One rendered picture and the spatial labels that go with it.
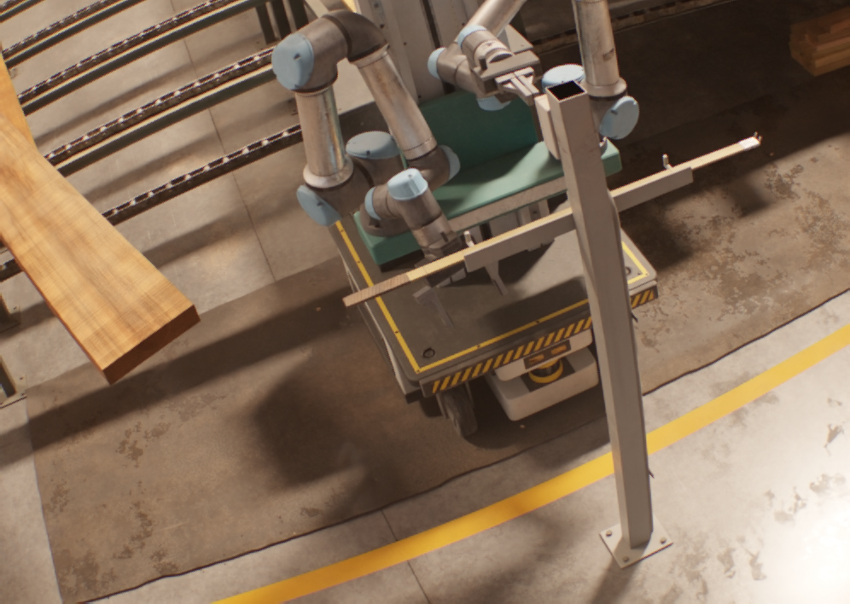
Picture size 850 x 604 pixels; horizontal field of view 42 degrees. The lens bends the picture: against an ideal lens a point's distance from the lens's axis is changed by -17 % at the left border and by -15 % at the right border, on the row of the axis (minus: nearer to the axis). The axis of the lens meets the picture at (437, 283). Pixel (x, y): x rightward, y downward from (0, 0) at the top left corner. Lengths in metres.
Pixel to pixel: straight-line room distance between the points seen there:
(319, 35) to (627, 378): 0.97
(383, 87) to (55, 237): 0.96
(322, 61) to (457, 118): 0.58
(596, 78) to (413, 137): 0.47
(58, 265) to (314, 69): 0.84
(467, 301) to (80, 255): 1.08
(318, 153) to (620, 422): 0.88
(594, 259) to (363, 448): 1.29
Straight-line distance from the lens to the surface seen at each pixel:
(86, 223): 3.12
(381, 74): 2.76
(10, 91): 4.34
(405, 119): 2.78
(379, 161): 2.96
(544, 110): 2.31
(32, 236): 3.21
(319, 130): 2.79
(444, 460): 3.43
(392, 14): 3.00
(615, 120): 2.97
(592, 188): 2.34
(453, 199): 3.13
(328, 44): 2.67
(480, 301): 3.36
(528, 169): 3.17
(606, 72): 2.95
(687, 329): 3.64
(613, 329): 2.55
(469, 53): 2.67
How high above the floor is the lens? 2.46
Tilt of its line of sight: 38 degrees down
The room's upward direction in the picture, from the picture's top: 16 degrees counter-clockwise
